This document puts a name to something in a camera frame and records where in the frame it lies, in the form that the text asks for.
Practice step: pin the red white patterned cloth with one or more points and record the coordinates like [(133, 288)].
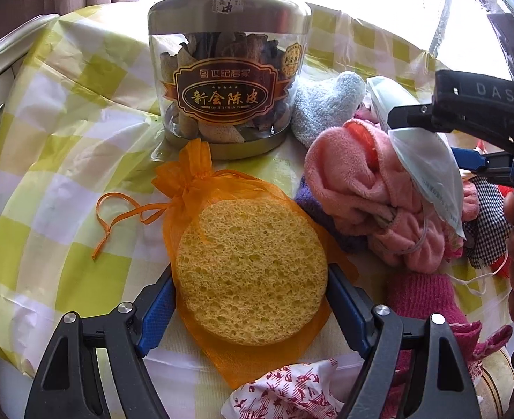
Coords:
[(304, 390)]

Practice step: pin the orange organza drawstring bag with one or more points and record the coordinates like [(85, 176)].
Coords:
[(191, 184)]

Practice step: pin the purple knitted cloth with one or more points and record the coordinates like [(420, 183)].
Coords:
[(308, 203)]

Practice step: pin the black white checkered mask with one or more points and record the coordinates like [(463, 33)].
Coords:
[(487, 234)]

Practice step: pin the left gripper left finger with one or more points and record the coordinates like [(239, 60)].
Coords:
[(68, 383)]

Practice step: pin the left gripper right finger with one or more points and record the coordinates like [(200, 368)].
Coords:
[(437, 383)]

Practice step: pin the white face mask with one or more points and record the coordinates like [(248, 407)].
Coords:
[(425, 155)]

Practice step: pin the pink fleece cloth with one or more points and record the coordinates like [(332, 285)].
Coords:
[(356, 176)]

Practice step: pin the yellow checkered tablecloth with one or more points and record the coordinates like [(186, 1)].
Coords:
[(82, 119)]

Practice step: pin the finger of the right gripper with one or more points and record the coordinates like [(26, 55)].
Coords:
[(412, 116), (496, 167)]

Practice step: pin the magenta knitted glove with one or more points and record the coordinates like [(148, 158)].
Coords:
[(418, 296)]

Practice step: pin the glass jar with metal lid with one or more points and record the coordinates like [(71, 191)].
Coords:
[(226, 71)]

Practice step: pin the round yellow sponge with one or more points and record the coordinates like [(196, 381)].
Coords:
[(251, 272)]

